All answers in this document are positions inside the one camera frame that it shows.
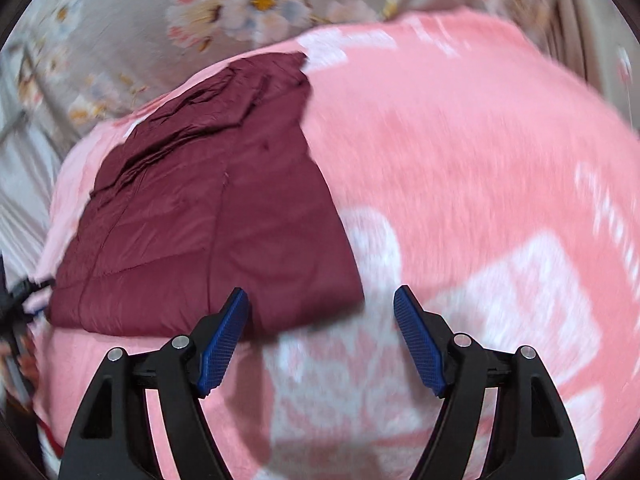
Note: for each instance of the maroon puffer jacket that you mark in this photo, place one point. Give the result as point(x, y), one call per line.
point(215, 190)

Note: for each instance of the pink blanket with white prints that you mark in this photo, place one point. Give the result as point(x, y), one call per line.
point(504, 192)

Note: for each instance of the silver satin curtain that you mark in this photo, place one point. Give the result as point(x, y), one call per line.
point(31, 157)

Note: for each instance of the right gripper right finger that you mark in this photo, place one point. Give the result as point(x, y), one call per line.
point(531, 435)

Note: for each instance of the grey floral bed sheet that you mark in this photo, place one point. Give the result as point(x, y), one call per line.
point(67, 64)

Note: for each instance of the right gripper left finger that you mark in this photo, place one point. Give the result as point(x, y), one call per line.
point(111, 436)

